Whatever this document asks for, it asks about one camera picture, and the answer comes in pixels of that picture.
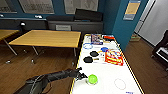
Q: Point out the small red flat box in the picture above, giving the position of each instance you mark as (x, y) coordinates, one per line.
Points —
(109, 38)

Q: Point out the white paper sign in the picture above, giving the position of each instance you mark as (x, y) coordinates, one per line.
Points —
(63, 28)

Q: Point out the black round speaker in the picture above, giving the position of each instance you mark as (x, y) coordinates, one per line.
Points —
(22, 25)

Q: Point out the yellow wall poster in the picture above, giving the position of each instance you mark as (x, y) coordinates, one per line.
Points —
(132, 10)

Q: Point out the black wheeled cart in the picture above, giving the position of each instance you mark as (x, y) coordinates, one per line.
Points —
(161, 55)

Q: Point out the dark low shelf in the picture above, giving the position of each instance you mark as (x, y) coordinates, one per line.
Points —
(13, 24)

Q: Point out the purple board game box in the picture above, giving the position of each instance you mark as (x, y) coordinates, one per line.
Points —
(96, 39)

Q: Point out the white air hockey table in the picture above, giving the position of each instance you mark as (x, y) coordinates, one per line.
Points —
(106, 71)

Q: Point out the cardboard box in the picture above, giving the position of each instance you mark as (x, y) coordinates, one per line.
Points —
(135, 37)

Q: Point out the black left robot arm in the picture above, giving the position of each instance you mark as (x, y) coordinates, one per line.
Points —
(43, 81)

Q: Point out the blue puck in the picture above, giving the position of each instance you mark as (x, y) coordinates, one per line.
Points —
(104, 50)

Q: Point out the interior glass window pane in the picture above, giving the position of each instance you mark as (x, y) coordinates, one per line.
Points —
(36, 6)
(81, 6)
(7, 6)

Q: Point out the red game box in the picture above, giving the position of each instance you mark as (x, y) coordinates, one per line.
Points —
(113, 57)

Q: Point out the yellow wooden table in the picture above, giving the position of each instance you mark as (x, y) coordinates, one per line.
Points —
(46, 38)
(6, 33)

